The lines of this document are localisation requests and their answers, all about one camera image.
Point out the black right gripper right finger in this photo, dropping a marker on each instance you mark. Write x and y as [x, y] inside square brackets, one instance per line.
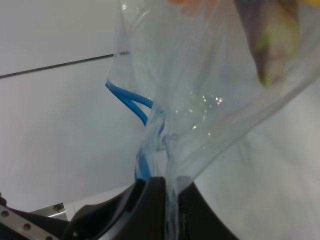
[197, 221]

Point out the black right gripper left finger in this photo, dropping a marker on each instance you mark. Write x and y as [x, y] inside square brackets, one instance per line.
[137, 213]

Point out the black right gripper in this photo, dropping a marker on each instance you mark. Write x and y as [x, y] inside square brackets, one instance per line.
[20, 225]

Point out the clear zip bag blue seal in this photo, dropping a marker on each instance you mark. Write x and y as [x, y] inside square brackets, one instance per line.
[187, 72]

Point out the purple eggplant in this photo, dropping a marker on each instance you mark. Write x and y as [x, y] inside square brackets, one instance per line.
[272, 31]

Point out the orange fruit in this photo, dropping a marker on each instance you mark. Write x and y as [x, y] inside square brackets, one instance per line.
[185, 2]

